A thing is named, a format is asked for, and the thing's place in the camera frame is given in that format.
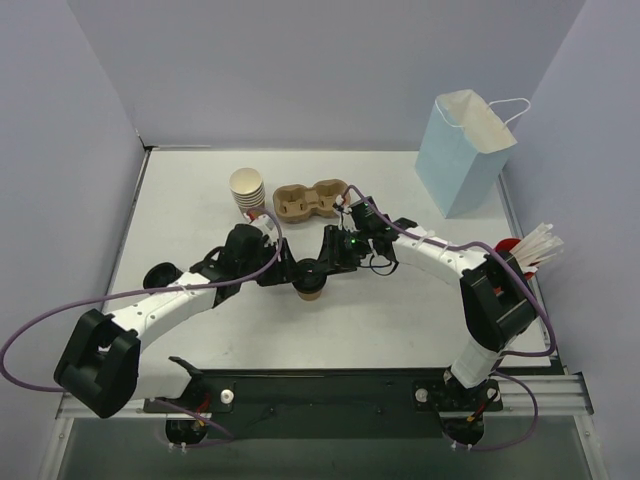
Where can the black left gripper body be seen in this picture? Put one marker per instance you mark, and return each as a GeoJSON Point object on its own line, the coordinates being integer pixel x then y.
{"type": "Point", "coordinates": [282, 262]}

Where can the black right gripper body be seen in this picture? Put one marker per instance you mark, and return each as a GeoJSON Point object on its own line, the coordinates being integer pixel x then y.
{"type": "Point", "coordinates": [330, 250]}

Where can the brown cup with black lid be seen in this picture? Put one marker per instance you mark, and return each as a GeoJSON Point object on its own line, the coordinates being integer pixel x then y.
{"type": "Point", "coordinates": [309, 283]}

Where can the stack of brown paper cups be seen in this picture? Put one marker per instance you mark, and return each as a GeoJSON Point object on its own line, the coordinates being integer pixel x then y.
{"type": "Point", "coordinates": [247, 188]}

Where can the light blue paper bag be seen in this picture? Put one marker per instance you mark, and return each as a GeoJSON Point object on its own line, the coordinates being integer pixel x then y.
{"type": "Point", "coordinates": [464, 149]}

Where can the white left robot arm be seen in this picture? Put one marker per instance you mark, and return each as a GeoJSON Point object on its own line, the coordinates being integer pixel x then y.
{"type": "Point", "coordinates": [100, 365]}

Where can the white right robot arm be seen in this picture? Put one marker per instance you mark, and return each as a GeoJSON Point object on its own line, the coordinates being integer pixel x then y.
{"type": "Point", "coordinates": [497, 303]}

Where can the brown pulp cup carrier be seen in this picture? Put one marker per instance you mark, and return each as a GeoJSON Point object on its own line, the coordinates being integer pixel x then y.
{"type": "Point", "coordinates": [297, 203]}

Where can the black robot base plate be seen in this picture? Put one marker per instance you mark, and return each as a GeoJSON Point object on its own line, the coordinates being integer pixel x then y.
{"type": "Point", "coordinates": [387, 403]}

